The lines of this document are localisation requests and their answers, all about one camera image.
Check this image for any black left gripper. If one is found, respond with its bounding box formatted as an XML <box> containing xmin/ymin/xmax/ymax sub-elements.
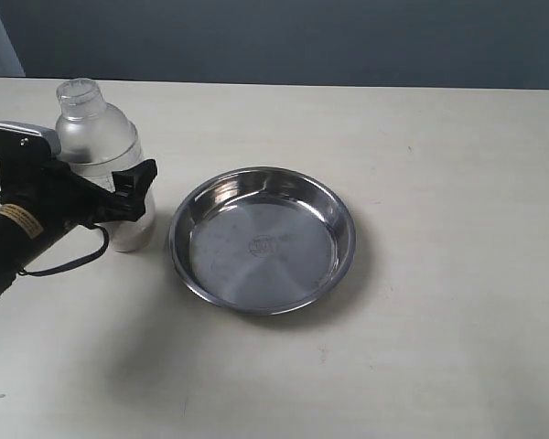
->
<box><xmin>0</xmin><ymin>157</ymin><xmax>157</xmax><ymax>229</ymax></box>

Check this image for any clear plastic shaker bottle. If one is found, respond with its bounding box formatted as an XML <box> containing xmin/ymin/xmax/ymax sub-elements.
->
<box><xmin>54</xmin><ymin>78</ymin><xmax>157</xmax><ymax>253</ymax></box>

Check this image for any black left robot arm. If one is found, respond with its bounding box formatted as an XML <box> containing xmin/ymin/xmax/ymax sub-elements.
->
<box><xmin>0</xmin><ymin>158</ymin><xmax>157</xmax><ymax>296</ymax></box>

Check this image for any round stainless steel tray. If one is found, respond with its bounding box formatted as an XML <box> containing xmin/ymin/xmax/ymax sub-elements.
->
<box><xmin>167</xmin><ymin>166</ymin><xmax>356</xmax><ymax>316</ymax></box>

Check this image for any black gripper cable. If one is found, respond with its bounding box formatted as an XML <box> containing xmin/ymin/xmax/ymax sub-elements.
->
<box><xmin>0</xmin><ymin>187</ymin><xmax>111</xmax><ymax>277</ymax></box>

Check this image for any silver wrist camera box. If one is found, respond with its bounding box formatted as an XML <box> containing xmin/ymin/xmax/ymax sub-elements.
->
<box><xmin>0</xmin><ymin>121</ymin><xmax>61</xmax><ymax>164</ymax></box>

